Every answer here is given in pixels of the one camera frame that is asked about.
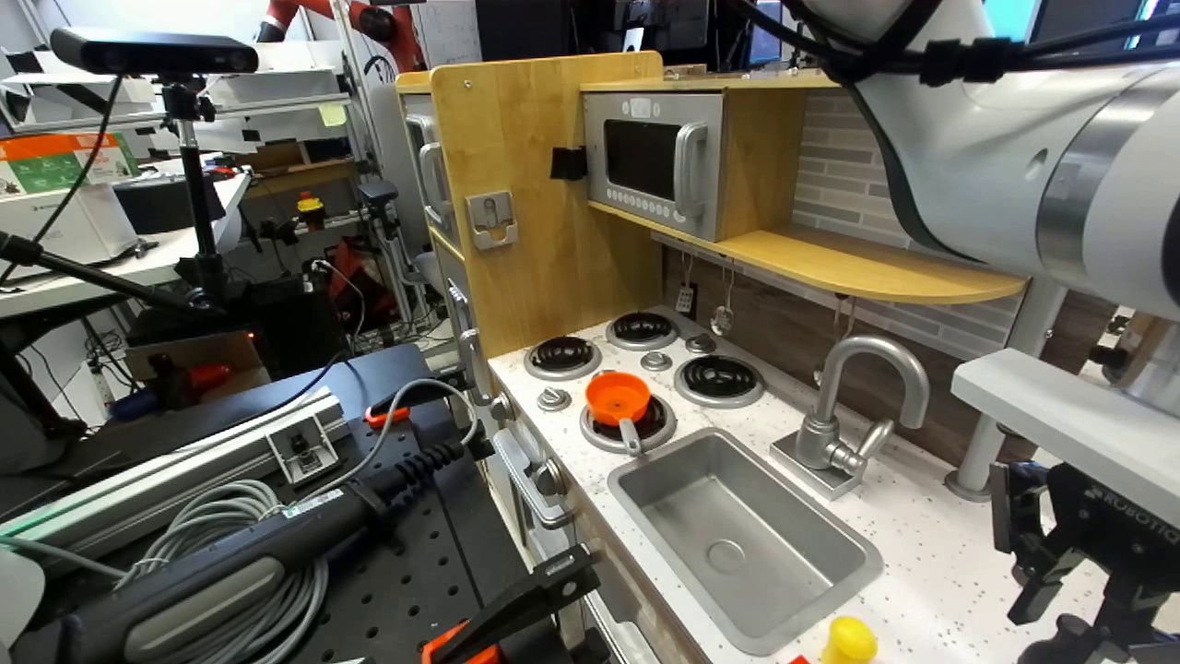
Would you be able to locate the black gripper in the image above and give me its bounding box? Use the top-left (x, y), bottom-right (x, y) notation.
top-left (992, 460), bottom-right (1180, 664)

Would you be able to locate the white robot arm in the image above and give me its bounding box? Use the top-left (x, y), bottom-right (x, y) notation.
top-left (782, 0), bottom-right (1180, 664)

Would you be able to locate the silver support pole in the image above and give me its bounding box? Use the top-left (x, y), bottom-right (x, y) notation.
top-left (945, 280), bottom-right (1066, 500)

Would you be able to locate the silver toy faucet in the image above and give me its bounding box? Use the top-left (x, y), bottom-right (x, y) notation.
top-left (772, 336), bottom-right (929, 499)

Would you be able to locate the silver toy sink basin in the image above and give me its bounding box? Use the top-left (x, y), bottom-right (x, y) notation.
top-left (610, 429), bottom-right (883, 657)

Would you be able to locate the orange toy pot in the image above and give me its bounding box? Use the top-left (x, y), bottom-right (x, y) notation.
top-left (585, 368), bottom-right (648, 454)

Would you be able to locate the black orange clamp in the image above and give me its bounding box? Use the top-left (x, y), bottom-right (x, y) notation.
top-left (418, 546), bottom-right (602, 664)

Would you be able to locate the silver toy microwave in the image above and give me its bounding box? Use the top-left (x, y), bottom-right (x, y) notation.
top-left (584, 93), bottom-right (723, 239)

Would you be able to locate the silver aluminium rail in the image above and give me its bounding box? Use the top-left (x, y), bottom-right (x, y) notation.
top-left (0, 389), bottom-right (344, 553)

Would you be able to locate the grey cable bundle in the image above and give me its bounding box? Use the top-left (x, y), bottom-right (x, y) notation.
top-left (116, 476), bottom-right (333, 664)

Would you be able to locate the black camera tripod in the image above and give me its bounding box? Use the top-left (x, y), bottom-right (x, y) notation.
top-left (0, 73), bottom-right (230, 325)

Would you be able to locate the black stereo camera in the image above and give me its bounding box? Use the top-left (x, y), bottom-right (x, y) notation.
top-left (47, 27), bottom-right (259, 73)

